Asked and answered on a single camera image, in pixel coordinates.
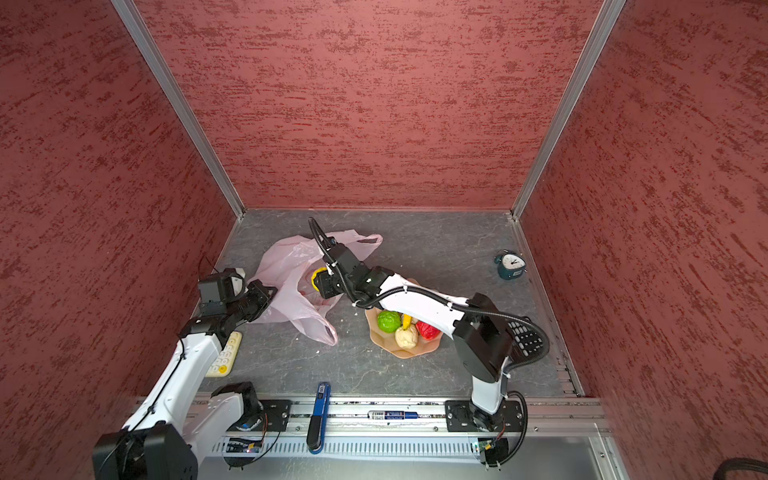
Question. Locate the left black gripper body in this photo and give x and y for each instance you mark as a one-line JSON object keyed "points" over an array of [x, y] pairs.
{"points": [[252, 304]]}

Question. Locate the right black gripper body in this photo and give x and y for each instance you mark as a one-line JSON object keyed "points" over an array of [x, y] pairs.
{"points": [[335, 284]]}

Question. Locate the pink fruit-print plastic bag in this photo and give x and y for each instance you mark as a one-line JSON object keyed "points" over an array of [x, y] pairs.
{"points": [[288, 265]]}

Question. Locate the fake green round fruit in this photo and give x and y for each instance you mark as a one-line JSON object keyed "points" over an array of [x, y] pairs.
{"points": [[388, 321]]}

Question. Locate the pink scalloped plastic bowl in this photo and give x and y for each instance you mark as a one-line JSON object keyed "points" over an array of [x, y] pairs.
{"points": [[409, 304]]}

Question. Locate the fake pale yellow fruit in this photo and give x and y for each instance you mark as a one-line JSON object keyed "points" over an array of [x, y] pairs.
{"points": [[407, 340]]}

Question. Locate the fake red orange fruit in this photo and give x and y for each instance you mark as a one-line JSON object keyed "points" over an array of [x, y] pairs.
{"points": [[427, 332]]}

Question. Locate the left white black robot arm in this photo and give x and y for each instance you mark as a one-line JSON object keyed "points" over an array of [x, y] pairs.
{"points": [[157, 441]]}

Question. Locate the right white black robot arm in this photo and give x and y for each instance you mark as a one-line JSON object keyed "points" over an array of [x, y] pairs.
{"points": [[489, 343]]}

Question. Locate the yellow calculator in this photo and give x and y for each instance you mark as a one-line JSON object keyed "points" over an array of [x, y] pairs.
{"points": [[223, 365]]}

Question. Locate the blue marker pen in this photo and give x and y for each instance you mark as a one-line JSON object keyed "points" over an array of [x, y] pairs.
{"points": [[389, 415]]}

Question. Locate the blue black handheld tool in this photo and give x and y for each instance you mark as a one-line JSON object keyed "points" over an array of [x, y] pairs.
{"points": [[315, 438]]}

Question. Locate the left small circuit board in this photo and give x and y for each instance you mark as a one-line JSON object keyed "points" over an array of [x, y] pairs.
{"points": [[243, 446]]}

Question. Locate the small circuit board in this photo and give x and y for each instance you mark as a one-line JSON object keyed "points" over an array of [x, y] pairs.
{"points": [[492, 453], [243, 446]]}

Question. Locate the small teal alarm clock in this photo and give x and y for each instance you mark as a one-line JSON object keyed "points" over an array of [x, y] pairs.
{"points": [[510, 265]]}

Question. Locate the black calculator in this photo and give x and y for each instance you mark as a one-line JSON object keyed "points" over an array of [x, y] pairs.
{"points": [[530, 343]]}

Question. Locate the right small circuit board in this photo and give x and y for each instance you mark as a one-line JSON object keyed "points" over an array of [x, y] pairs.
{"points": [[492, 453]]}

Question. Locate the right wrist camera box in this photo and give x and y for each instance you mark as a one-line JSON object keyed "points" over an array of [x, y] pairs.
{"points": [[341, 256]]}

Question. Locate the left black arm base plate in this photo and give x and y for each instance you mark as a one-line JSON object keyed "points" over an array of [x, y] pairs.
{"points": [[273, 417]]}

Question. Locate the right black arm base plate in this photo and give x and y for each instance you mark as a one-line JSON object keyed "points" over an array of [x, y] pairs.
{"points": [[463, 416]]}

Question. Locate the aluminium front rail frame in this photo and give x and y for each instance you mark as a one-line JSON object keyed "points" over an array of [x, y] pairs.
{"points": [[351, 435]]}

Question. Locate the left aluminium corner post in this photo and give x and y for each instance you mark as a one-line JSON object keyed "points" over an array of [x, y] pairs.
{"points": [[136, 27]]}

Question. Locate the aluminium corner post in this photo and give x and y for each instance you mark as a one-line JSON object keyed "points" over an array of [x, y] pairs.
{"points": [[604, 23], [136, 27]]}

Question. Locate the right aluminium corner post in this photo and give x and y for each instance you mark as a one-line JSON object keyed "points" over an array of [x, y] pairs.
{"points": [[604, 23]]}

